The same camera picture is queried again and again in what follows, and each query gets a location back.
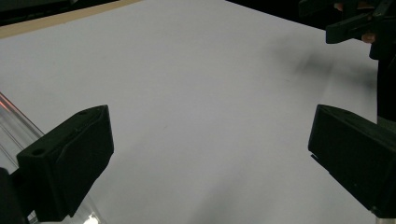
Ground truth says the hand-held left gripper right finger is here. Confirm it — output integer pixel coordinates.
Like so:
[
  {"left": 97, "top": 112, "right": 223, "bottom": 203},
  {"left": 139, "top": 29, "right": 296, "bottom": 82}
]
[{"left": 307, "top": 104, "right": 396, "bottom": 218}]

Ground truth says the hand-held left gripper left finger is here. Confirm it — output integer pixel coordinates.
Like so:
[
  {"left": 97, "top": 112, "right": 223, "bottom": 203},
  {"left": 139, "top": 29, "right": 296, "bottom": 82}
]
[{"left": 17, "top": 105, "right": 115, "bottom": 222}]

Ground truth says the clear plastic packaging box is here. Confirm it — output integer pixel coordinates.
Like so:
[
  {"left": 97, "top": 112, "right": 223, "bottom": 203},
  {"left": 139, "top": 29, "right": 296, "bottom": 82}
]
[{"left": 0, "top": 91, "right": 106, "bottom": 224}]

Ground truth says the wooden table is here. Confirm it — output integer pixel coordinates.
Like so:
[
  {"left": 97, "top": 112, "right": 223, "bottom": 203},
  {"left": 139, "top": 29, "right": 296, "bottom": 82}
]
[{"left": 0, "top": 0, "right": 143, "bottom": 40}]

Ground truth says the white table cover sheet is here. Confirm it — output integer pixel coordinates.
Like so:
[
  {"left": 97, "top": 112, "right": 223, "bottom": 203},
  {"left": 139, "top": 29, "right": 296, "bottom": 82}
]
[{"left": 0, "top": 0, "right": 396, "bottom": 224}]

